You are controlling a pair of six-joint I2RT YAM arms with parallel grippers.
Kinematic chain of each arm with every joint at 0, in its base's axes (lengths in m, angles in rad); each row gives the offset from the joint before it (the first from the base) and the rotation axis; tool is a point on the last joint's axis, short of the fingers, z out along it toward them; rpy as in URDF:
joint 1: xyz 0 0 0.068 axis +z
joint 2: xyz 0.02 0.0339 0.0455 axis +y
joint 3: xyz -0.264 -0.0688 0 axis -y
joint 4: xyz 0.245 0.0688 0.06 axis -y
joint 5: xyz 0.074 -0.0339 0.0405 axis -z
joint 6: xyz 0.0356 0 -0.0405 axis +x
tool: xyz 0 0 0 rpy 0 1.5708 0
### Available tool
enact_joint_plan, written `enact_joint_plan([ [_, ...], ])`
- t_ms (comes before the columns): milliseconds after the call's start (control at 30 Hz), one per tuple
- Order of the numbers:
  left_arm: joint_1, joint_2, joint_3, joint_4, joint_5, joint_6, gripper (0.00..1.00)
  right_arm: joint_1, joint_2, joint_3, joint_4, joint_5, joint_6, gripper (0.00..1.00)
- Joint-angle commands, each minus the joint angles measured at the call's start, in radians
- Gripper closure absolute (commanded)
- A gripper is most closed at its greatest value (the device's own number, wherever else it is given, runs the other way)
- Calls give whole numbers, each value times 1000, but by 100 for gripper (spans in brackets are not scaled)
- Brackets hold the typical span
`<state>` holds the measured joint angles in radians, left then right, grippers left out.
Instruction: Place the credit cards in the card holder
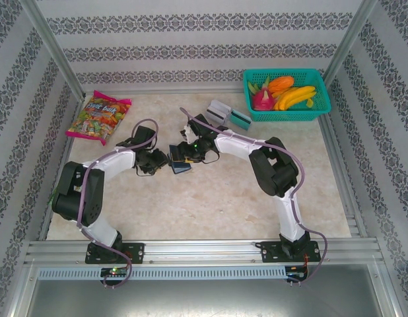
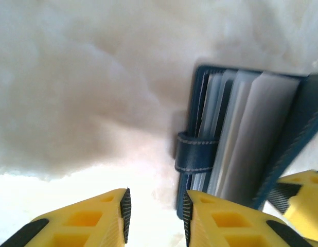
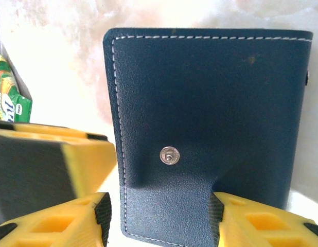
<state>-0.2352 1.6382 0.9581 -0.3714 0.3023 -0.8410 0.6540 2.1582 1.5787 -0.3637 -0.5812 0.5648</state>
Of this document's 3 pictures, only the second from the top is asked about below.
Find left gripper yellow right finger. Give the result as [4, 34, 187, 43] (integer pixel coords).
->
[183, 189, 315, 247]

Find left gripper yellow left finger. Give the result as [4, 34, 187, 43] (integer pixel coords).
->
[0, 187, 132, 247]

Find navy blue card holder wallet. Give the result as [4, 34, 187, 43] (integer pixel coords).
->
[173, 63, 318, 220]

